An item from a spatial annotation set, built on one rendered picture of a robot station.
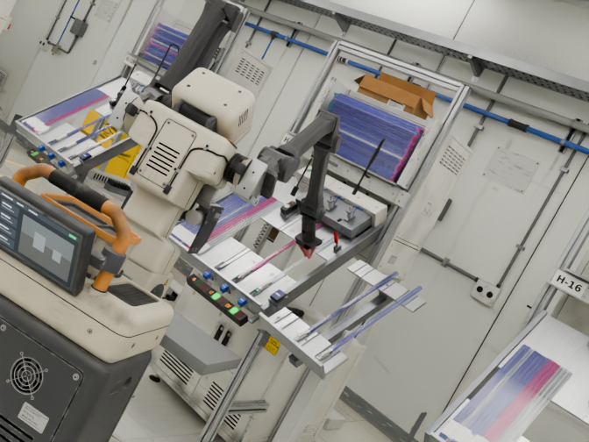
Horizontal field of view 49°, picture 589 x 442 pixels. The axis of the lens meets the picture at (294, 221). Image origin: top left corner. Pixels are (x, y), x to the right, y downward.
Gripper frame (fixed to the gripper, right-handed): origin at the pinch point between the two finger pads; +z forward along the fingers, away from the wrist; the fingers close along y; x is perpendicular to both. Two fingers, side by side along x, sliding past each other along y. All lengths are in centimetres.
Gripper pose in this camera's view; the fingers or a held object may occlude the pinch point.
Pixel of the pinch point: (308, 255)
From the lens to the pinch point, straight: 267.4
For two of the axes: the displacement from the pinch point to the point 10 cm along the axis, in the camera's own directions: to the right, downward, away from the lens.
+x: -7.2, 4.1, -5.6
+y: -7.0, -4.2, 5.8
